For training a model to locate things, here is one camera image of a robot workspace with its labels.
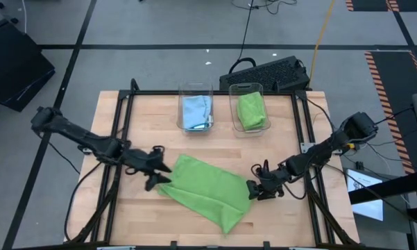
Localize green microfiber towel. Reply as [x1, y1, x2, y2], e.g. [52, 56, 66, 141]
[235, 91, 268, 132]
[157, 153, 253, 236]

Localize white display screen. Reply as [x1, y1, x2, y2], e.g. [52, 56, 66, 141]
[346, 168, 385, 222]

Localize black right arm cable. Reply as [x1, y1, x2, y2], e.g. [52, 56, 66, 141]
[305, 97, 337, 138]

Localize black floor cable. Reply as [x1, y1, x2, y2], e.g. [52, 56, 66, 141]
[228, 0, 298, 74]

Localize yellow floor cable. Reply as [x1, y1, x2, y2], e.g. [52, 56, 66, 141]
[307, 0, 337, 90]

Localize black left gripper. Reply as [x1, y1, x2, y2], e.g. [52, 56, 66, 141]
[123, 144, 173, 192]

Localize black equipment case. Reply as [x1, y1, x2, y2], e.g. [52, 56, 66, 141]
[0, 19, 56, 113]

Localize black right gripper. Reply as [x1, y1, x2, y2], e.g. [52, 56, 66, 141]
[247, 162, 286, 202]

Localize black stand beam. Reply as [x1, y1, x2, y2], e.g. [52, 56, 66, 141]
[348, 169, 417, 206]

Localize black hazard-striped floor mat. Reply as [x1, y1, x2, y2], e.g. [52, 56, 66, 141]
[345, 0, 417, 13]
[363, 51, 417, 175]

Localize clear plastic bin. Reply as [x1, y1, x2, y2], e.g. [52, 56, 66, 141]
[176, 82, 216, 135]
[228, 82, 272, 138]

